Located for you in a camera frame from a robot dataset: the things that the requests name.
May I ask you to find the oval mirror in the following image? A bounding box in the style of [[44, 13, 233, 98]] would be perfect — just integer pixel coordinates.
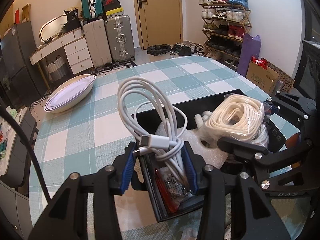
[[39, 14, 67, 43]]

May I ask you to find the grey low cabinet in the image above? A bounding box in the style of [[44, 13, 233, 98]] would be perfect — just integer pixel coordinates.
[[1, 107, 38, 188]]

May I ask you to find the teal suitcase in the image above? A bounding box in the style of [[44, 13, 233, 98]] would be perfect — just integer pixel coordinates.
[[81, 0, 104, 20]]

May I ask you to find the checkered teal tablecloth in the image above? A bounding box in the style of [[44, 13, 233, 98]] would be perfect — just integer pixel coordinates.
[[29, 56, 309, 239]]

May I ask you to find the red white snack packet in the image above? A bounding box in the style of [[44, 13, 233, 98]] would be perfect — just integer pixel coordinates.
[[155, 167, 193, 213]]

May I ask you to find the dark grey refrigerator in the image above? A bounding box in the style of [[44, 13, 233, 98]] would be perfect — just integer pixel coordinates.
[[1, 22, 47, 106]]

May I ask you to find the striped laundry basket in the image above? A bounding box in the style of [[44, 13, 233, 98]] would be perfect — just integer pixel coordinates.
[[46, 56, 68, 81]]

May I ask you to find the wooden shoe rack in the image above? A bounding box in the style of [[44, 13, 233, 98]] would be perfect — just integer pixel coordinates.
[[199, 0, 252, 70]]

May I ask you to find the purple bag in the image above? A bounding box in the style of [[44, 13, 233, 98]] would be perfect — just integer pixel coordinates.
[[237, 34, 261, 77]]

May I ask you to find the black handbag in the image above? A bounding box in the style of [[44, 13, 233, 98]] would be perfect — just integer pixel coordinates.
[[64, 7, 81, 32]]

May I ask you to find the white charging cable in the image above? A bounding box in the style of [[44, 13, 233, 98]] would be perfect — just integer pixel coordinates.
[[117, 76, 189, 185]]

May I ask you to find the black storage box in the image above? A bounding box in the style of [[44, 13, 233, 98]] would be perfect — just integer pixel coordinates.
[[137, 89, 286, 222]]

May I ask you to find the black camera cable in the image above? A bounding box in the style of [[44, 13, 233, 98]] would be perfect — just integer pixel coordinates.
[[0, 106, 52, 201]]

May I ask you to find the oval white bowl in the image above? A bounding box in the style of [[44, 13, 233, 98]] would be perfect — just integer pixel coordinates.
[[44, 74, 96, 113]]

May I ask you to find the cardboard box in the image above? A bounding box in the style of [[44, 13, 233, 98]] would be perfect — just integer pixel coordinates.
[[246, 56, 294, 95]]

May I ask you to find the wooden door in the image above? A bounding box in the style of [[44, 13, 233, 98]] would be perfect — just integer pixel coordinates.
[[134, 0, 183, 49]]

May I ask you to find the white plush toy blue tip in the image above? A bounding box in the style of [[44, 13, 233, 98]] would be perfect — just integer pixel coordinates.
[[194, 110, 212, 129]]

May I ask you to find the white medicine sachet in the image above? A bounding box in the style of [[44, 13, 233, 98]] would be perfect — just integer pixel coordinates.
[[223, 223, 236, 240]]

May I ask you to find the silver suitcase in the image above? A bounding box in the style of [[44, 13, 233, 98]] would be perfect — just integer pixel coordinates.
[[105, 15, 135, 66]]

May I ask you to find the white drawer desk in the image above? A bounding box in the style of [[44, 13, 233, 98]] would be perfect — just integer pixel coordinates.
[[29, 28, 93, 74]]

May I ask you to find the white foam piece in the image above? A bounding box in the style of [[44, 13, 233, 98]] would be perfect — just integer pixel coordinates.
[[154, 126, 230, 170]]

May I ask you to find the stack of shoe boxes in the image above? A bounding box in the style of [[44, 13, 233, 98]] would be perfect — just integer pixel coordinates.
[[101, 0, 124, 18]]

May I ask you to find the beige suitcase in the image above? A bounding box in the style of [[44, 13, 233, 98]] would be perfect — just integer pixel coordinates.
[[83, 19, 112, 68]]

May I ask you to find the bagged cream rope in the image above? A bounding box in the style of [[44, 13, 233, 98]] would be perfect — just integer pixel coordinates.
[[199, 93, 272, 151]]

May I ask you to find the person right hand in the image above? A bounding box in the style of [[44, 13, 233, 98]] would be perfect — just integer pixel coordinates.
[[285, 132, 302, 169]]

